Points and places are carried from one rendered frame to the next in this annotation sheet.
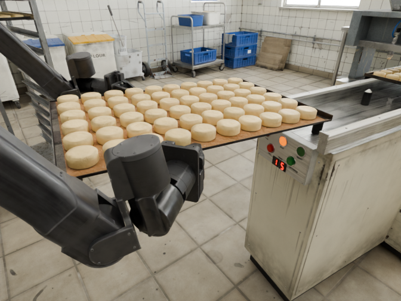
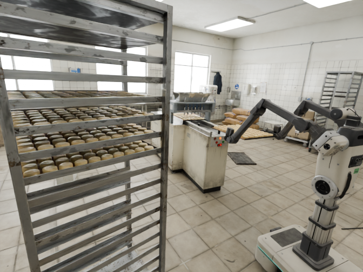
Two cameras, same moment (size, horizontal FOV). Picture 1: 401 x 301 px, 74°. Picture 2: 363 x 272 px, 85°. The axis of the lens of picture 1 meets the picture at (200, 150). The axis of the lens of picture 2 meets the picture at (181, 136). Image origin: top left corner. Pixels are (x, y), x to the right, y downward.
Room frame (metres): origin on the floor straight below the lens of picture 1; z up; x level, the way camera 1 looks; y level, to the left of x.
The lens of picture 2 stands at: (1.13, 2.20, 1.51)
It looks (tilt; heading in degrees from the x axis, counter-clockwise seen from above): 16 degrees down; 274
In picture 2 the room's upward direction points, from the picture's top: 3 degrees clockwise
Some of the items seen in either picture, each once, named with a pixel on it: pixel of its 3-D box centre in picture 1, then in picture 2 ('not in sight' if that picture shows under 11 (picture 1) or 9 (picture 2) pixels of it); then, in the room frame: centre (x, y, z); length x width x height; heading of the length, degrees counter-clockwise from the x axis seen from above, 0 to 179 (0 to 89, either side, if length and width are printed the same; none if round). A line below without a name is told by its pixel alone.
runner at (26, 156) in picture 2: not in sight; (104, 142); (1.52, 1.40, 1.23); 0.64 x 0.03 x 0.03; 46
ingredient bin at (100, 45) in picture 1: (93, 62); not in sight; (4.03, 1.58, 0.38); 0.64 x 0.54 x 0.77; 35
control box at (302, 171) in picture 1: (284, 150); (219, 141); (0.81, -0.30, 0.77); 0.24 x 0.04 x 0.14; 29
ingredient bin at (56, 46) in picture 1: (44, 68); not in sight; (3.63, 2.10, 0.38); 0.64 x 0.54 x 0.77; 36
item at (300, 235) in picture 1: (331, 190); (203, 154); (0.98, -0.62, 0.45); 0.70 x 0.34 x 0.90; 119
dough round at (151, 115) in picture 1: (156, 116); not in sight; (0.56, 0.10, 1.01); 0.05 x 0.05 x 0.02
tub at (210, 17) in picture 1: (206, 17); not in sight; (5.18, -0.10, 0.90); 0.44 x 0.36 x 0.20; 46
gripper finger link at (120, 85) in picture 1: (127, 94); not in sight; (0.78, 0.22, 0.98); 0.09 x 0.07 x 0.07; 73
